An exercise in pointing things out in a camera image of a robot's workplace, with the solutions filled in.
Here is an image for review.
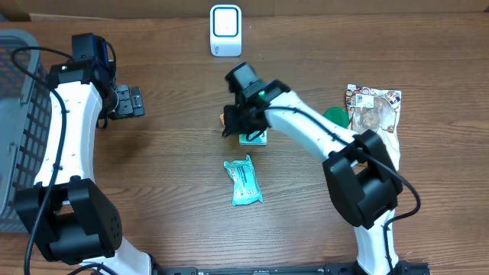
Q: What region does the teal tissue pack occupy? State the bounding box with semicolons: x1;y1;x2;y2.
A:
238;130;267;146

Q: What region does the teal wipes packet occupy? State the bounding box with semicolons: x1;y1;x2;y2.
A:
223;155;263;206

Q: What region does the green lid jar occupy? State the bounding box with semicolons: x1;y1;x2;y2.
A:
323;107;349;128

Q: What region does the brown snack bag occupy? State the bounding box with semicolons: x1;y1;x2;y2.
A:
345;84;402;170

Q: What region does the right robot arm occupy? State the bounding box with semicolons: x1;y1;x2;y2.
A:
222;63;403;274

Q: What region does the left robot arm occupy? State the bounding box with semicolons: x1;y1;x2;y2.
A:
15;33;160;274

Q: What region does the white barcode scanner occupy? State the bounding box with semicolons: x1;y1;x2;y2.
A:
209;4;242;57

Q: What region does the grey plastic mesh basket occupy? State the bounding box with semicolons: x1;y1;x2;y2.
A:
1;29;51;233

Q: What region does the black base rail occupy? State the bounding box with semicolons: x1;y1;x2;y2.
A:
162;261;431;275

